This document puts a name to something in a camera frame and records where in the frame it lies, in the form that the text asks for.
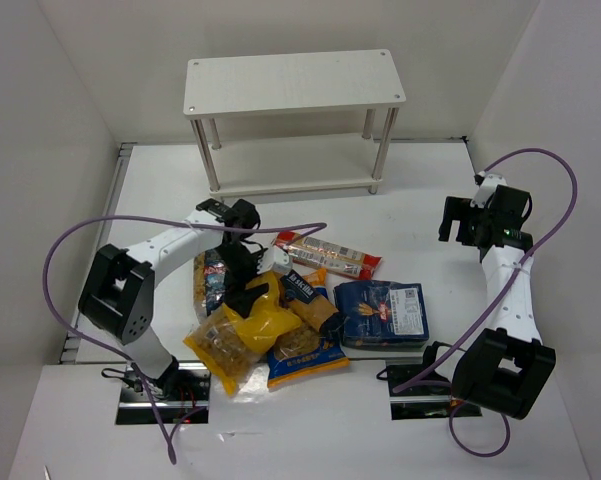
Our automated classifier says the yellow macaroni pasta bag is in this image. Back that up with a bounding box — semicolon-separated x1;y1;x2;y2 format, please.
184;272;302;396

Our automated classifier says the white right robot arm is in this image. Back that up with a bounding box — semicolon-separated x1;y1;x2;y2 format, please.
435;175;556;419

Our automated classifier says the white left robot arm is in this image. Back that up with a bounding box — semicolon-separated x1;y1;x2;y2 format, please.
78;199;265;395

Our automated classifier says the Agnesi fusilli pasta bag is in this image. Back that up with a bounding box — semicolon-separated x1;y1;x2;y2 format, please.
193;250;226;322

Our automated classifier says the red spaghetti pasta packet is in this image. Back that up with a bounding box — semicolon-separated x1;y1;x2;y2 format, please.
273;231;382;280

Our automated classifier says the blue orange shell pasta bag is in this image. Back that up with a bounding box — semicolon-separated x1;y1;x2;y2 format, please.
267;273;349;389

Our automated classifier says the dark blue pasta box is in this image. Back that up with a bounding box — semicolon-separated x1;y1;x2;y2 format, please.
334;280;429;350

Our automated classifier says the white two-tier shelf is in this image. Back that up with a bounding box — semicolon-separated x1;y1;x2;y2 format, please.
183;49;406;198

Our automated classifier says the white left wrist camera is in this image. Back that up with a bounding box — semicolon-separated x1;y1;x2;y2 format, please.
257;246;293;275

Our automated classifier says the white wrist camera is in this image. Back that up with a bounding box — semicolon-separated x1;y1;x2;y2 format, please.
470;171;507;209
257;246;293;275

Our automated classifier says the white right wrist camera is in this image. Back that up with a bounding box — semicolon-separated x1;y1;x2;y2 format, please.
470;171;507;209

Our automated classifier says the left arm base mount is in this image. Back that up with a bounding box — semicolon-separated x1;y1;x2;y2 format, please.
101;362;211;425

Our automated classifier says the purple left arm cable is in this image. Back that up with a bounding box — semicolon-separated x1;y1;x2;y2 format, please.
41;214;328;466

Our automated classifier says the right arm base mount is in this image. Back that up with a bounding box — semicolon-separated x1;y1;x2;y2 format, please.
376;341;482;420

